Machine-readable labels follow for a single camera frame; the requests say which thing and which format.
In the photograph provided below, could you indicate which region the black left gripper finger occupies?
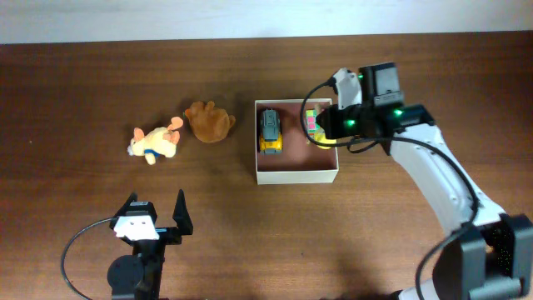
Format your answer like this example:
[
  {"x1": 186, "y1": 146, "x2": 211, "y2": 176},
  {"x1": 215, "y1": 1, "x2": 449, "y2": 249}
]
[
  {"x1": 112, "y1": 192, "x2": 137, "y2": 220},
  {"x1": 172, "y1": 189, "x2": 193, "y2": 235}
]

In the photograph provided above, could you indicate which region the colourful puzzle cube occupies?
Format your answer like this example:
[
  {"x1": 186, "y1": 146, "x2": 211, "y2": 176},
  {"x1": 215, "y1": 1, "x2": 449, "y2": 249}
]
[{"x1": 305, "y1": 109, "x2": 324, "y2": 141}]

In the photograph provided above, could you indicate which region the brown plush bear toy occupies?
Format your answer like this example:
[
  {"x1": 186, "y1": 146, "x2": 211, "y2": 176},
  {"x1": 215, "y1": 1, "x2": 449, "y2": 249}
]
[{"x1": 184, "y1": 101, "x2": 236, "y2": 143}]

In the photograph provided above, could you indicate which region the yellow grey toy truck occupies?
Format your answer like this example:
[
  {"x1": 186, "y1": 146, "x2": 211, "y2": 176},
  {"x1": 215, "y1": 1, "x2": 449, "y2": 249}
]
[{"x1": 259, "y1": 109, "x2": 283, "y2": 154}]

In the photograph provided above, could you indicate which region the yellow wooden rattle drum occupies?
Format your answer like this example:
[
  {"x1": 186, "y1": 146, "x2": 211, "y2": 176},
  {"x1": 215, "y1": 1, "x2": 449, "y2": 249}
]
[{"x1": 313, "y1": 103, "x2": 336, "y2": 144}]

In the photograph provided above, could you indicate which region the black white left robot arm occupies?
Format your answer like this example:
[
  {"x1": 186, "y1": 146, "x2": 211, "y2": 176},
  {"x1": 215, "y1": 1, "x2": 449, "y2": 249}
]
[{"x1": 107, "y1": 190, "x2": 193, "y2": 300}]

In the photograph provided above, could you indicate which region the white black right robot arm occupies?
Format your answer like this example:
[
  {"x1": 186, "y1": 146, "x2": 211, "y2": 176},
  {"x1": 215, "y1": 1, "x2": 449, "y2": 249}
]
[{"x1": 316, "y1": 62, "x2": 532, "y2": 300}]

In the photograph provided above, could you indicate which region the yellow plush pig toy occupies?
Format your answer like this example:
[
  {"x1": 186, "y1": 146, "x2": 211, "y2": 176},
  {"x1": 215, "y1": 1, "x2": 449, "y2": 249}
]
[{"x1": 127, "y1": 117, "x2": 183, "y2": 165}]

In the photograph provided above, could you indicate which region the white cardboard box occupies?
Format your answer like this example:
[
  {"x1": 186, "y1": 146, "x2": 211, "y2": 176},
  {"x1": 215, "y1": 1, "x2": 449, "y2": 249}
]
[{"x1": 255, "y1": 99, "x2": 339, "y2": 185}]

